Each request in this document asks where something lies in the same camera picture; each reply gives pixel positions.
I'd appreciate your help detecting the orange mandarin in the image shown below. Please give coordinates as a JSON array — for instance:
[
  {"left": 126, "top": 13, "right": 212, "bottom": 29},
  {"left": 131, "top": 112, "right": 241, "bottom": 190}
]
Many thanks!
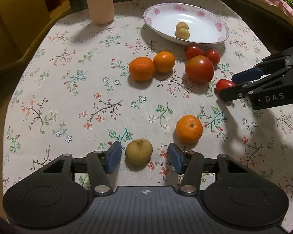
[
  {"left": 175, "top": 115, "right": 203, "bottom": 144},
  {"left": 153, "top": 51, "right": 176, "bottom": 73},
  {"left": 128, "top": 57, "right": 155, "bottom": 82}
]

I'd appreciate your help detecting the small red tomato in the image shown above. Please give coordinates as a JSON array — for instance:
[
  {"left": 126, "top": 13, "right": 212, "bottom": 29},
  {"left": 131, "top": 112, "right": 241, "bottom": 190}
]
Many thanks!
[
  {"left": 185, "top": 45, "right": 206, "bottom": 60},
  {"left": 205, "top": 49, "right": 221, "bottom": 65},
  {"left": 215, "top": 79, "right": 236, "bottom": 95}
]

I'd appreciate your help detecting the pink paper roll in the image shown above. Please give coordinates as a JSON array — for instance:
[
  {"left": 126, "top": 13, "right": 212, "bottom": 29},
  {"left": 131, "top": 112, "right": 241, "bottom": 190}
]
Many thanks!
[{"left": 83, "top": 0, "right": 114, "bottom": 25}]

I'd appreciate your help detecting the floral tablecloth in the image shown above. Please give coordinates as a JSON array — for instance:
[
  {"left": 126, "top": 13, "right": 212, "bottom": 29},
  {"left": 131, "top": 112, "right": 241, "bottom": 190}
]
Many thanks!
[{"left": 2, "top": 0, "right": 293, "bottom": 226}]

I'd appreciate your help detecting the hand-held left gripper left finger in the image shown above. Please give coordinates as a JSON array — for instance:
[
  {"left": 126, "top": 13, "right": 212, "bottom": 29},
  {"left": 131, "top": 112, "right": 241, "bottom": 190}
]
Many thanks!
[{"left": 37, "top": 141, "right": 122, "bottom": 197}]

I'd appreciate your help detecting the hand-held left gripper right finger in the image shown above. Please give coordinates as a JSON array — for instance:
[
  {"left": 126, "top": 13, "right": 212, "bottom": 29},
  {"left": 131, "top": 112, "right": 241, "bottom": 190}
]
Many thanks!
[{"left": 167, "top": 143, "right": 255, "bottom": 197}]

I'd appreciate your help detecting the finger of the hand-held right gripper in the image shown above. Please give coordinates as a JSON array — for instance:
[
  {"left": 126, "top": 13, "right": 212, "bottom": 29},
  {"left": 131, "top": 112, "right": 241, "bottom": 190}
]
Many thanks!
[
  {"left": 231, "top": 45, "right": 293, "bottom": 84},
  {"left": 219, "top": 65, "right": 293, "bottom": 102}
]

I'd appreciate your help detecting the small brown potato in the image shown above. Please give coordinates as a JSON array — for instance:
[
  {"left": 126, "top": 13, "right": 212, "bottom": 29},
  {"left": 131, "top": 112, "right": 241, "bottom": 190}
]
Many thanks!
[{"left": 176, "top": 28, "right": 190, "bottom": 39}]

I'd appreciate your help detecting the large red tomato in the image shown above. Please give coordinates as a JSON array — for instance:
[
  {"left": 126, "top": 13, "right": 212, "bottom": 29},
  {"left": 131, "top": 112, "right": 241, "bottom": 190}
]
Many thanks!
[{"left": 185, "top": 55, "right": 215, "bottom": 83}]

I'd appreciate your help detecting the yellow wooden cabinet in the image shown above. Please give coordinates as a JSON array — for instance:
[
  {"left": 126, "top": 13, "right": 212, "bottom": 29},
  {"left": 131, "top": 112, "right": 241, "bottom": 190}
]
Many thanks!
[{"left": 0, "top": 0, "right": 72, "bottom": 76}]

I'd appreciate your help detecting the white plate with pink flowers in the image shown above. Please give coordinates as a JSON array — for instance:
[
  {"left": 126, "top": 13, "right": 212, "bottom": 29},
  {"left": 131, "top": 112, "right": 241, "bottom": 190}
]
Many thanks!
[{"left": 143, "top": 2, "right": 230, "bottom": 45}]

